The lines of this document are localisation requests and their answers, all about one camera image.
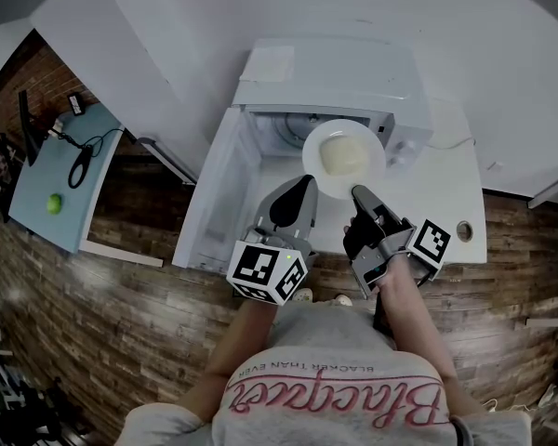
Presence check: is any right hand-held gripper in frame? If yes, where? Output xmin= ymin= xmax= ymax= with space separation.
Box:
xmin=343 ymin=182 xmax=453 ymax=300

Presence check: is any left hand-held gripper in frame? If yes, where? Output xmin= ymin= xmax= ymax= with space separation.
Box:
xmin=225 ymin=175 xmax=319 ymax=307

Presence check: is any white round plate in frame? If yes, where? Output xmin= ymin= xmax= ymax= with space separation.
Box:
xmin=300 ymin=119 xmax=387 ymax=201

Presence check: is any white microwave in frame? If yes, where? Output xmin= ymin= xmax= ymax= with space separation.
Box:
xmin=171 ymin=38 xmax=436 ymax=271

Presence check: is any person's right forearm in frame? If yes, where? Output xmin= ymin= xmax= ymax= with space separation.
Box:
xmin=375 ymin=256 xmax=488 ymax=418

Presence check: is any person's left forearm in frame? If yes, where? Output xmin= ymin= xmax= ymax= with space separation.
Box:
xmin=178 ymin=299 xmax=281 ymax=426

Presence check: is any white desk with grommet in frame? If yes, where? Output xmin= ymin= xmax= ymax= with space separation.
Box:
xmin=171 ymin=103 xmax=490 ymax=274

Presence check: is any white folded paper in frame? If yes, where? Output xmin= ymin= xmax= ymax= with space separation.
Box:
xmin=237 ymin=46 xmax=296 ymax=85

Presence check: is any person's grey printed shirt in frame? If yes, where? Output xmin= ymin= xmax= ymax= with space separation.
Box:
xmin=124 ymin=297 xmax=535 ymax=446

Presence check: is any small black white-label box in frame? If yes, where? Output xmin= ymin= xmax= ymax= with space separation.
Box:
xmin=66 ymin=91 xmax=87 ymax=117

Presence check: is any light blue table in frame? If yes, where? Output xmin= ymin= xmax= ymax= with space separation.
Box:
xmin=7 ymin=101 xmax=166 ymax=269

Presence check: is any black monitor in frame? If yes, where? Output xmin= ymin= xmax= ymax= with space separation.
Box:
xmin=17 ymin=89 xmax=46 ymax=168

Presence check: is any thin grey wire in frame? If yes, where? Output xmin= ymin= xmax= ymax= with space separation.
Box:
xmin=426 ymin=134 xmax=478 ymax=151

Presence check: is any black looped cable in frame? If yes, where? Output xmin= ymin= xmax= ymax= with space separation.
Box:
xmin=66 ymin=127 xmax=127 ymax=190

